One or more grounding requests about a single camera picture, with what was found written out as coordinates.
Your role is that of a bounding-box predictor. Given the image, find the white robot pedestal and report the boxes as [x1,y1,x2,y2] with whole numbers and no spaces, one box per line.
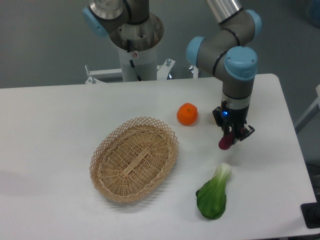
[107,13,165,82]

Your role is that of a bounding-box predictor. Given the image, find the white metal base frame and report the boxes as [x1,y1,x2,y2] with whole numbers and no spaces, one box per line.
[84,57,201,85]

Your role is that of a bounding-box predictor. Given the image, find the white frame at right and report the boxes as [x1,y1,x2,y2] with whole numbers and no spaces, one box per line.
[294,85,320,134]

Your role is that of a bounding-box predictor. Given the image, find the green bok choy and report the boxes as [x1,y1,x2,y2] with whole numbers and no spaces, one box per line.
[195,163,232,220]

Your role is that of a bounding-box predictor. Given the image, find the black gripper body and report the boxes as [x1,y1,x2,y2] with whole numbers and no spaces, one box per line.
[212,100,255,141]

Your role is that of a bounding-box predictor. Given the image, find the purple sweet potato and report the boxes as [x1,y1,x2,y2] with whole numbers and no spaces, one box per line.
[218,132,234,150]

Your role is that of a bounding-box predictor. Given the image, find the black device at table edge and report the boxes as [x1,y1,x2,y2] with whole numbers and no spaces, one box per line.
[300,202,320,229]

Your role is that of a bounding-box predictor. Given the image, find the orange tangerine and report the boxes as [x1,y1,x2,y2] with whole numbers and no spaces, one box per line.
[176,102,198,126]

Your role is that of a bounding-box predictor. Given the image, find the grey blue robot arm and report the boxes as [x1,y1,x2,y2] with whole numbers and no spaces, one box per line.
[82,0,262,150]

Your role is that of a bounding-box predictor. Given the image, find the woven wicker basket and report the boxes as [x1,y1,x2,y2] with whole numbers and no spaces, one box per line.
[89,117,179,203]

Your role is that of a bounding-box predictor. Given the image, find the black cable on pedestal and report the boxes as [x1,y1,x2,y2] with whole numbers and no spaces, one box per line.
[126,39,143,82]

